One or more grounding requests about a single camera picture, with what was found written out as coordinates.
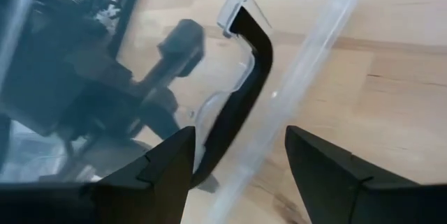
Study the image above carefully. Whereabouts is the clear shallow plastic tray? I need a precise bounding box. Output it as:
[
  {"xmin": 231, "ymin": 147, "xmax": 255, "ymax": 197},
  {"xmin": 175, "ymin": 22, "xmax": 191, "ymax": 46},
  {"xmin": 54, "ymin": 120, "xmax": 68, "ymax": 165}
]
[{"xmin": 0, "ymin": 0, "xmax": 371, "ymax": 224}]

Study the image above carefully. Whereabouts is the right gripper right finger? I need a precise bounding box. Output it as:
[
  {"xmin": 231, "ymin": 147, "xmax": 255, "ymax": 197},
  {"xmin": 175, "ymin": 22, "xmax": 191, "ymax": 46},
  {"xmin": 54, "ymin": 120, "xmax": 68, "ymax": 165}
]
[{"xmin": 284, "ymin": 125, "xmax": 447, "ymax": 224}]

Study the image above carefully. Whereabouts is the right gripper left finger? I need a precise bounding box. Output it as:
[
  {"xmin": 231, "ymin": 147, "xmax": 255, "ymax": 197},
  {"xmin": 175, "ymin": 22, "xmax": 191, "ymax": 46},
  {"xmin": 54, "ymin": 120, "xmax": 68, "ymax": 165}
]
[{"xmin": 0, "ymin": 126, "xmax": 196, "ymax": 224}]

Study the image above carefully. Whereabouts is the black aluminium table frame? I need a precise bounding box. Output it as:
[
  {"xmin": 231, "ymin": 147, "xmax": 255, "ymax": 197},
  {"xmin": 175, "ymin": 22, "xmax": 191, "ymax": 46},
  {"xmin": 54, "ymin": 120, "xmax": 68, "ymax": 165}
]
[{"xmin": 108, "ymin": 0, "xmax": 147, "ymax": 57}]

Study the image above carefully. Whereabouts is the clear plastic storage bin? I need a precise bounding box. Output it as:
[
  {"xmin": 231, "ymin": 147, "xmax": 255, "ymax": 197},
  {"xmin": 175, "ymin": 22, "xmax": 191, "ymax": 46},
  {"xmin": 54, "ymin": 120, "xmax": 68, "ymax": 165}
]
[{"xmin": 202, "ymin": 0, "xmax": 371, "ymax": 224}]

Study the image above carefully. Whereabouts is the grey hex key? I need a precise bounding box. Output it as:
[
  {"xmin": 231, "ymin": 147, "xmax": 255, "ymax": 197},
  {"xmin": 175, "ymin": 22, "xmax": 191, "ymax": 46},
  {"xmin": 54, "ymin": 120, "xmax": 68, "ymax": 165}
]
[{"xmin": 190, "ymin": 6, "xmax": 274, "ymax": 188}]

